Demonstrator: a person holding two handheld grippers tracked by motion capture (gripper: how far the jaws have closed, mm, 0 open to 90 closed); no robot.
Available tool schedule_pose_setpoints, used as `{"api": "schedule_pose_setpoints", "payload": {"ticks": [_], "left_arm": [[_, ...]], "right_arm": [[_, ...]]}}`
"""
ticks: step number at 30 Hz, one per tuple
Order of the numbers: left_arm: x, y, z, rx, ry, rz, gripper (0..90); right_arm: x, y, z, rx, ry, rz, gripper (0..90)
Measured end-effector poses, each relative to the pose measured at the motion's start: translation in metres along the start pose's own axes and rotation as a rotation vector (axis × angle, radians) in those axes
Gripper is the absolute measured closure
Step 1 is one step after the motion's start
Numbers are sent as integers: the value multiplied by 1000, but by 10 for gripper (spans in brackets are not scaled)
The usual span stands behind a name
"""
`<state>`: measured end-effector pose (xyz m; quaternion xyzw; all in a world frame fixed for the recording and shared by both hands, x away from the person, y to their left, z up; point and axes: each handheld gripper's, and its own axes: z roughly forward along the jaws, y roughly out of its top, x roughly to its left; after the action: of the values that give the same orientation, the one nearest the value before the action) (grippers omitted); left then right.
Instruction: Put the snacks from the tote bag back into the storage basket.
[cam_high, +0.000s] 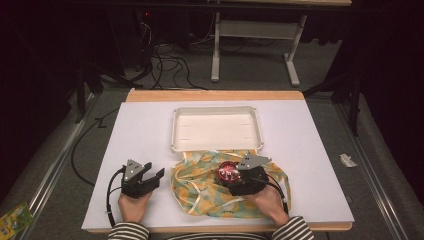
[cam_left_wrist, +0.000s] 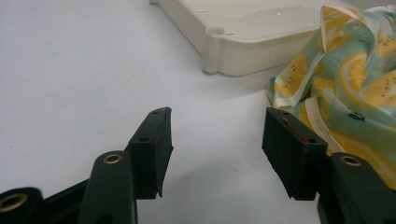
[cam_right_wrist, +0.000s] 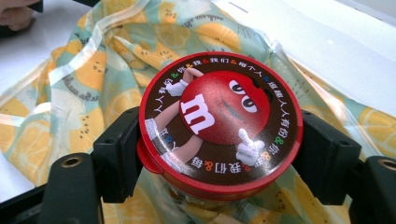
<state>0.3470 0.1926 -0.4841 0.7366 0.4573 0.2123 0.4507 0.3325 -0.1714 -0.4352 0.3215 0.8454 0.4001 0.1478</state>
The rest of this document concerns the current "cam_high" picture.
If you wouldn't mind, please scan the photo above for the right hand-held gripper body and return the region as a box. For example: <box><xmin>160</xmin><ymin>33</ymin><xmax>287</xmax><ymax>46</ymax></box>
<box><xmin>228</xmin><ymin>153</ymin><xmax>273</xmax><ymax>197</ymax></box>

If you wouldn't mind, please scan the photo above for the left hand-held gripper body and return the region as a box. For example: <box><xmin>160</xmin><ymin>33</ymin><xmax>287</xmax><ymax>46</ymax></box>
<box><xmin>120</xmin><ymin>159</ymin><xmax>158</xmax><ymax>200</ymax></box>

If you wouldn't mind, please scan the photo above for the red can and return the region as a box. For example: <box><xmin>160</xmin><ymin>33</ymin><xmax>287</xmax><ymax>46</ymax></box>
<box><xmin>217</xmin><ymin>161</ymin><xmax>242</xmax><ymax>186</ymax></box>

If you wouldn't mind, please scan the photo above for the yellow green patterned cloth bag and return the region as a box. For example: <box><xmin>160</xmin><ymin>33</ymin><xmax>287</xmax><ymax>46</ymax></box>
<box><xmin>170</xmin><ymin>149</ymin><xmax>292</xmax><ymax>220</ymax></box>

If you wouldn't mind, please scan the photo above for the white plastic tray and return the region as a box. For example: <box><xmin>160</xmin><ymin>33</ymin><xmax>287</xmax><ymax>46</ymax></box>
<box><xmin>170</xmin><ymin>105</ymin><xmax>265</xmax><ymax>155</ymax></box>

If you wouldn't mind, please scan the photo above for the person's left hand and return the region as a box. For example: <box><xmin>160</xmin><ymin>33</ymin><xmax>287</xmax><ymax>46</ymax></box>
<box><xmin>117</xmin><ymin>191</ymin><xmax>153</xmax><ymax>224</ymax></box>

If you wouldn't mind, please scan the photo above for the person's right hand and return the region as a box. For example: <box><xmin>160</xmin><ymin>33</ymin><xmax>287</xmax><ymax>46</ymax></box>
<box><xmin>245</xmin><ymin>188</ymin><xmax>291</xmax><ymax>228</ymax></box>

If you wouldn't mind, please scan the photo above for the white table mat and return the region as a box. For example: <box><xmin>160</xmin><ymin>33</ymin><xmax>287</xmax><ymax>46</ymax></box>
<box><xmin>81</xmin><ymin>99</ymin><xmax>355</xmax><ymax>232</ymax></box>

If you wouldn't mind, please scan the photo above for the crumpled white paper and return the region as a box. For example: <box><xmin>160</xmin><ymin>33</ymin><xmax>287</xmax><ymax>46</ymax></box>
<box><xmin>339</xmin><ymin>153</ymin><xmax>360</xmax><ymax>169</ymax></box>

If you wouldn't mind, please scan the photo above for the black metal stand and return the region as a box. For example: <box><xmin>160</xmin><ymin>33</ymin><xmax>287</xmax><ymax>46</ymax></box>
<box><xmin>73</xmin><ymin>61</ymin><xmax>105</xmax><ymax>125</ymax></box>
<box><xmin>302</xmin><ymin>64</ymin><xmax>364</xmax><ymax>138</ymax></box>

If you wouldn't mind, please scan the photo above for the green snack packet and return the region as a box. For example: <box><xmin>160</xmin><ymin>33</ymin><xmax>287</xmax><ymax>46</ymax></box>
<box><xmin>0</xmin><ymin>201</ymin><xmax>35</xmax><ymax>240</ymax></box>

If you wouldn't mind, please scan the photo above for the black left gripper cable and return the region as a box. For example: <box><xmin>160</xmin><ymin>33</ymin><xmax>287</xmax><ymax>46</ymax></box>
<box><xmin>105</xmin><ymin>165</ymin><xmax>127</xmax><ymax>228</ymax></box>

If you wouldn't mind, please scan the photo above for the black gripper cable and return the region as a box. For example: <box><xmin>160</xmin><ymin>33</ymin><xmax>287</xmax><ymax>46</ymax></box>
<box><xmin>265</xmin><ymin>178</ymin><xmax>290</xmax><ymax>215</ymax></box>
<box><xmin>105</xmin><ymin>165</ymin><xmax>127</xmax><ymax>228</ymax></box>

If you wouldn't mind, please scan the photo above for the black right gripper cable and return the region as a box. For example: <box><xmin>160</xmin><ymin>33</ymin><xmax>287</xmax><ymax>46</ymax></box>
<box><xmin>265</xmin><ymin>178</ymin><xmax>290</xmax><ymax>215</ymax></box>

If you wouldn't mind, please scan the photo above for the long black floor cable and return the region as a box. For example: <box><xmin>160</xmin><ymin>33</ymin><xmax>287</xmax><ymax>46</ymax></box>
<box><xmin>70</xmin><ymin>106</ymin><xmax>121</xmax><ymax>187</ymax></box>

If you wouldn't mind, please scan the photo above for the metal floor rail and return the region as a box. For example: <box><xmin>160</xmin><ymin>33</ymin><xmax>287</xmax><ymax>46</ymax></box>
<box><xmin>11</xmin><ymin>93</ymin><xmax>98</xmax><ymax>240</ymax></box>
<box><xmin>334</xmin><ymin>102</ymin><xmax>403</xmax><ymax>240</ymax></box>

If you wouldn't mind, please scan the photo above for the bundle of black floor cables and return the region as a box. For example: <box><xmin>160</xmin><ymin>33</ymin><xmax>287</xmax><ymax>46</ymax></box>
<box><xmin>133</xmin><ymin>19</ymin><xmax>208</xmax><ymax>92</ymax></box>

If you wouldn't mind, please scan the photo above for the white metal desk frame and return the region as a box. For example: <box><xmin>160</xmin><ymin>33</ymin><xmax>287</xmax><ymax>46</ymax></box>
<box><xmin>210</xmin><ymin>11</ymin><xmax>308</xmax><ymax>88</ymax></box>

